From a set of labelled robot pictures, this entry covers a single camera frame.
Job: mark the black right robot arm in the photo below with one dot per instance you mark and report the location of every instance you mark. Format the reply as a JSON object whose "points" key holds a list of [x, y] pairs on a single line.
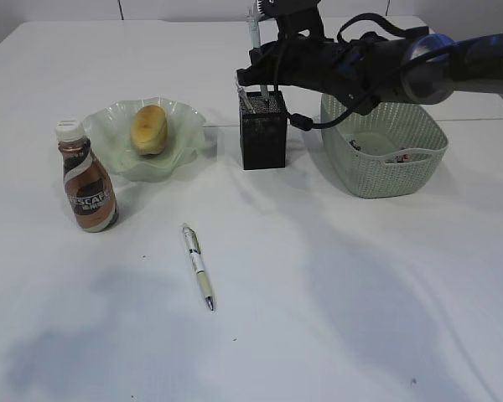
{"points": [[414, 68]]}

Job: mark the green plastic woven basket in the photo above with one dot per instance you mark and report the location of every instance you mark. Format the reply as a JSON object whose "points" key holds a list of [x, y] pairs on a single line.
{"points": [[389, 130]]}

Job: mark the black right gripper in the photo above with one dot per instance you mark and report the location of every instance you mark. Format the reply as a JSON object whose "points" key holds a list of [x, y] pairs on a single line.
{"points": [[301, 56]]}

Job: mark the green wavy glass plate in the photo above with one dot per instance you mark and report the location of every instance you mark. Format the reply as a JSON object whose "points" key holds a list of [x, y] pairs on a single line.
{"points": [[110, 129]]}

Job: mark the sugar dusted bread loaf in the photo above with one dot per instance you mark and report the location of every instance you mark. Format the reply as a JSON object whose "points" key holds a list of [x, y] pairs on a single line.
{"points": [[149, 131]]}

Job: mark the paper ball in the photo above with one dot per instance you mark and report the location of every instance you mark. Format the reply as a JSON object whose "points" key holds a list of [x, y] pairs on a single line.
{"points": [[355, 145], [402, 158]]}

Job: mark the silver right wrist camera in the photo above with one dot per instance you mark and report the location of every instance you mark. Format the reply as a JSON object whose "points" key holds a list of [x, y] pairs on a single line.
{"points": [[278, 8]]}

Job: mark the black mesh pen holder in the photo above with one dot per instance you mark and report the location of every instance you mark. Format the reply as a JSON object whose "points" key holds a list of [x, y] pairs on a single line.
{"points": [[263, 133]]}

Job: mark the white green ballpoint pen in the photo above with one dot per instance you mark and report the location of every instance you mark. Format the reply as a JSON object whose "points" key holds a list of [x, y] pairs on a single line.
{"points": [[193, 247]]}

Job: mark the clear grey gel pen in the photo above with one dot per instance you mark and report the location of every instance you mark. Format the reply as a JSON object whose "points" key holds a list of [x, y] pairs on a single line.
{"points": [[244, 98]]}

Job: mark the brown Nescafe coffee bottle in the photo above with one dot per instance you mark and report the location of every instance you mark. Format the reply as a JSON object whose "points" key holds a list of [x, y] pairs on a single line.
{"points": [[86, 182]]}

